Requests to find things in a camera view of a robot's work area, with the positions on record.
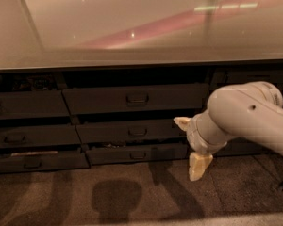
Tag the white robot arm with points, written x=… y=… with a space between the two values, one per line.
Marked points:
x=253 y=111

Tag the dark drawer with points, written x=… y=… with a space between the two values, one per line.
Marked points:
x=32 y=104
x=35 y=136
x=67 y=160
x=136 y=98
x=134 y=154
x=128 y=130

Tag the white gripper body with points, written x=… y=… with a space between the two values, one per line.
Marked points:
x=194 y=135

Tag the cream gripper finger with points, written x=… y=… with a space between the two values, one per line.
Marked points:
x=183 y=123
x=198 y=164

